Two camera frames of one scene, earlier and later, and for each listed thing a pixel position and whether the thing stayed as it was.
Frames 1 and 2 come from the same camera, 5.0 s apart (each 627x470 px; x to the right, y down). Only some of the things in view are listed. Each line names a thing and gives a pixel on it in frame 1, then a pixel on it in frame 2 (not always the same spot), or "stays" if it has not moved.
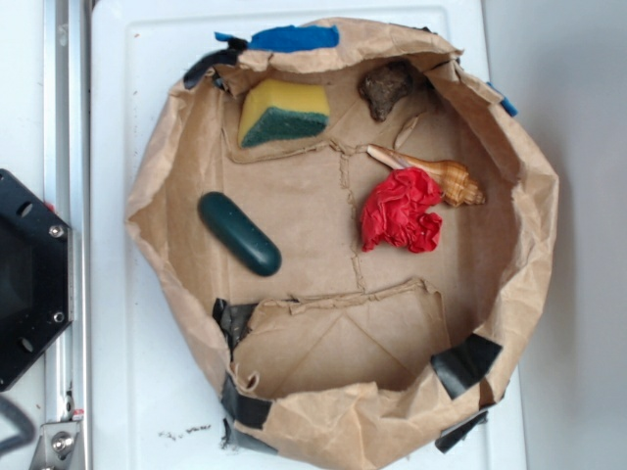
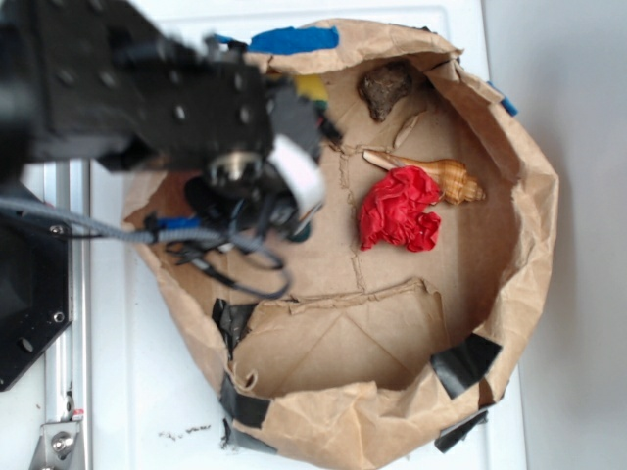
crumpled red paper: [397, 211] stays
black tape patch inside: [233, 320] stays
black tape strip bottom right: [454, 434] stays
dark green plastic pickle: [237, 233] → [302, 235]
